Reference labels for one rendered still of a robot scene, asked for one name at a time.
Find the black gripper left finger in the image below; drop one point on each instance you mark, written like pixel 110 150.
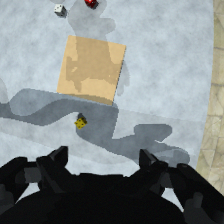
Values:
pixel 16 175

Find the tan square mat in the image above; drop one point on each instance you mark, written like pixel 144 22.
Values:
pixel 90 69

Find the red die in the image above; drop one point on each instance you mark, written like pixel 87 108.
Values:
pixel 90 3

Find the yellow die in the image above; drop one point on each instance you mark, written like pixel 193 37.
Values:
pixel 80 122

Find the white die with black pips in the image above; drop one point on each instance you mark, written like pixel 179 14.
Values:
pixel 59 10

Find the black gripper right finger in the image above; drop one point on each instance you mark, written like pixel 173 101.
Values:
pixel 203 203

